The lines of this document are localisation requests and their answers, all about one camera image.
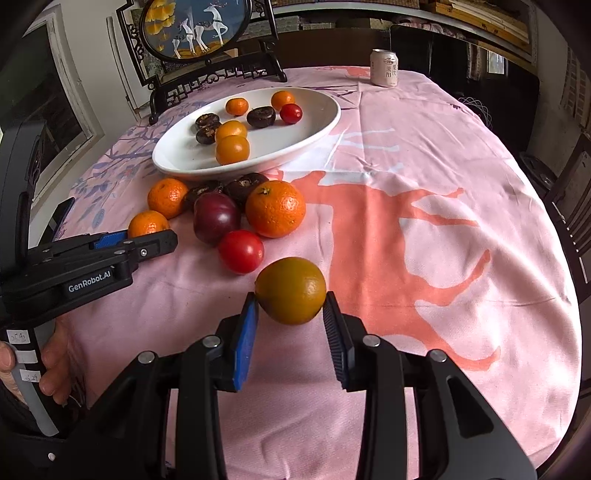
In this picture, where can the white wall shelf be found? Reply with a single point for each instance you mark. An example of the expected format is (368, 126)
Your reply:
(369, 11)

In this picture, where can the person's left hand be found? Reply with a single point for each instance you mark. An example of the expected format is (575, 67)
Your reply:
(57, 364)

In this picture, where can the white drink can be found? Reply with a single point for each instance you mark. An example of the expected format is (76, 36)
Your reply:
(384, 68)

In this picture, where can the pink printed tablecloth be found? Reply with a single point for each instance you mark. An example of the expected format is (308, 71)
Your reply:
(392, 138)

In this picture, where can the dark wooden slatted chair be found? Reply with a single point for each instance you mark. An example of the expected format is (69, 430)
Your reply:
(572, 207)

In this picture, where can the greenish orange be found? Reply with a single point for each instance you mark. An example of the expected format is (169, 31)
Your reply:
(291, 290)

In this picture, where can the small mandarin orange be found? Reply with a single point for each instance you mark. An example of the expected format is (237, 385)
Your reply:
(232, 151)
(147, 225)
(237, 106)
(282, 99)
(167, 197)
(231, 128)

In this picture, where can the black case white pattern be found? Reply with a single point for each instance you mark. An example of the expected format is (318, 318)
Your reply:
(438, 50)

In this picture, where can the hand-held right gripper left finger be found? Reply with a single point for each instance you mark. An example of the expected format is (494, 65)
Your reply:
(244, 341)

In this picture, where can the round dark stool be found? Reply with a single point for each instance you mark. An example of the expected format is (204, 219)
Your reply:
(538, 170)

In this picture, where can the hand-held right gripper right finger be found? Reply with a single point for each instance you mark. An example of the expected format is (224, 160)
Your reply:
(333, 337)

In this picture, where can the stack of wooden boards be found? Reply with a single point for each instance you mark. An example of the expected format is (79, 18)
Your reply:
(480, 18)

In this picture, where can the white framed window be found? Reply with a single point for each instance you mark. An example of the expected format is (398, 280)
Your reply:
(51, 92)

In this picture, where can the dark purple plum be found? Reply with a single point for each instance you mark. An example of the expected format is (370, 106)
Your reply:
(216, 218)

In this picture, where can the round deer painting black stand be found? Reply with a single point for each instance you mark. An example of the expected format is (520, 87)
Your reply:
(194, 23)

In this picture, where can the large mandarin orange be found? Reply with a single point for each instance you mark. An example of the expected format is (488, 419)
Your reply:
(275, 208)

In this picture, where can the white oval plate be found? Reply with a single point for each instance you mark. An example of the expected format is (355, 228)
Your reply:
(295, 138)

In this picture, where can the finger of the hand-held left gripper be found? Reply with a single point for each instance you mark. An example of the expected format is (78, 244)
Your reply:
(64, 217)
(108, 241)

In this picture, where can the dark water chestnut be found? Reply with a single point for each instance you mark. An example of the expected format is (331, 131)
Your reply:
(203, 189)
(261, 116)
(207, 121)
(205, 136)
(242, 184)

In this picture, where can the red tomato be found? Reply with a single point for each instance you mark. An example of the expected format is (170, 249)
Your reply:
(291, 113)
(241, 251)

